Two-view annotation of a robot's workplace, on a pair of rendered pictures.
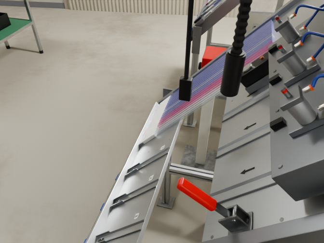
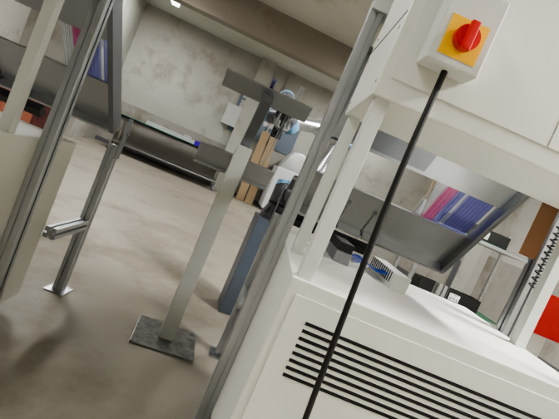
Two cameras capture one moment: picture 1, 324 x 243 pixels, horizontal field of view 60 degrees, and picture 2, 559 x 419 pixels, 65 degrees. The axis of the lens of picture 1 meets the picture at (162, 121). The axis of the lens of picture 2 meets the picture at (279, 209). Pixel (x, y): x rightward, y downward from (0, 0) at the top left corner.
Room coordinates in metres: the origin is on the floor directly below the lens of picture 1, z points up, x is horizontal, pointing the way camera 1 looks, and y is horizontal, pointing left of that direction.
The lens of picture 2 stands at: (-0.35, -1.50, 0.79)
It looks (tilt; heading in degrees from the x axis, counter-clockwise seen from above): 4 degrees down; 72
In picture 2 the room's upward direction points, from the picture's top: 23 degrees clockwise
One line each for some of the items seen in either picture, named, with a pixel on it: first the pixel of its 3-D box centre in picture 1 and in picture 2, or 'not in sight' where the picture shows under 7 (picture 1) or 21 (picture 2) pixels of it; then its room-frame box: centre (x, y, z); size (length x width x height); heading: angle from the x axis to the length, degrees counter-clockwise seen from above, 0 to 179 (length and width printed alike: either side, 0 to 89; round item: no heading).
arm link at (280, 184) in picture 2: not in sight; (284, 191); (0.38, 0.73, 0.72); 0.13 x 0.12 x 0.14; 115
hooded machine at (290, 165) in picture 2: not in sight; (284, 183); (2.34, 6.92, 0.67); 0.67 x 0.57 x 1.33; 173
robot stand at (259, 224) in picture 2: not in sight; (252, 265); (0.38, 0.73, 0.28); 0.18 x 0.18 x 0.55; 83
